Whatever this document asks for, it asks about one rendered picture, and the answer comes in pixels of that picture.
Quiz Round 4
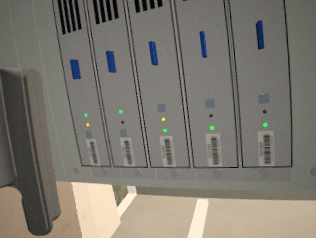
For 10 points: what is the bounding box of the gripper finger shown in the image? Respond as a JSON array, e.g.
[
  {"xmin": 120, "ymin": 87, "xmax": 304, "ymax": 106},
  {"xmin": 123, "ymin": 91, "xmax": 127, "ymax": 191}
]
[{"xmin": 0, "ymin": 68, "xmax": 61, "ymax": 236}]

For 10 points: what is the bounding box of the grey server rack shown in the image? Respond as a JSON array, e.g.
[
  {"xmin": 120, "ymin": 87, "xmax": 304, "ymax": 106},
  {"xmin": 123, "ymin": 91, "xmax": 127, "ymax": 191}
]
[{"xmin": 0, "ymin": 0, "xmax": 316, "ymax": 190}]

